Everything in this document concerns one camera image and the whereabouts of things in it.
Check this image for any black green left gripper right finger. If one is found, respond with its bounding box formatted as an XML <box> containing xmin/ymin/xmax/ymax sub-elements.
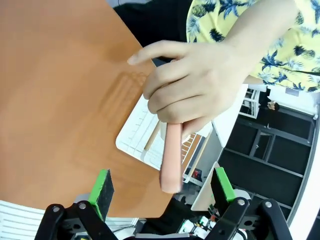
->
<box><xmin>205</xmin><ymin>166</ymin><xmax>293</xmax><ymax>240</ymax></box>

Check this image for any yellow pineapple print shirt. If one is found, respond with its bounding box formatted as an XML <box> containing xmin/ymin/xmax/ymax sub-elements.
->
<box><xmin>186</xmin><ymin>0</ymin><xmax>320</xmax><ymax>92</ymax></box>

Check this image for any person's bare forearm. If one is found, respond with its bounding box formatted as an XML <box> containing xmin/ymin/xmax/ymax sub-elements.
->
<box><xmin>224</xmin><ymin>0</ymin><xmax>300</xmax><ymax>77</ymax></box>

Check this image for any white slatted panel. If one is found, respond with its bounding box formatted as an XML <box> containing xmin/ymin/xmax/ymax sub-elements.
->
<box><xmin>0</xmin><ymin>199</ymin><xmax>47</xmax><ymax>240</ymax></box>

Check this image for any white wire cart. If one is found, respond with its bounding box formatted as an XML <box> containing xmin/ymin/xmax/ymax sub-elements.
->
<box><xmin>238</xmin><ymin>87</ymin><xmax>261</xmax><ymax>119</ymax></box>

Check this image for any pink cylindrical handle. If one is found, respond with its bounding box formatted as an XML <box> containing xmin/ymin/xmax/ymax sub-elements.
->
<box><xmin>159</xmin><ymin>122</ymin><xmax>184</xmax><ymax>194</ymax></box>

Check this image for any person's bare hand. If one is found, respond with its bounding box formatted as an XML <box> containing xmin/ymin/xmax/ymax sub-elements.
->
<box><xmin>126</xmin><ymin>40</ymin><xmax>251</xmax><ymax>139</ymax></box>

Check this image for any person in black clothes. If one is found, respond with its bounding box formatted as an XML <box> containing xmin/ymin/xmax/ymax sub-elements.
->
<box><xmin>257</xmin><ymin>87</ymin><xmax>280</xmax><ymax>113</ymax></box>

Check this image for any white dish rack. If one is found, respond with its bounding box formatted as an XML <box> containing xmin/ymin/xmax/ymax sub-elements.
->
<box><xmin>115</xmin><ymin>94</ymin><xmax>214</xmax><ymax>171</ymax></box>

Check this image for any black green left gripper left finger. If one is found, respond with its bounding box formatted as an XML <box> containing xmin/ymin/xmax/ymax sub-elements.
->
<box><xmin>34</xmin><ymin>169</ymin><xmax>120</xmax><ymax>240</ymax></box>

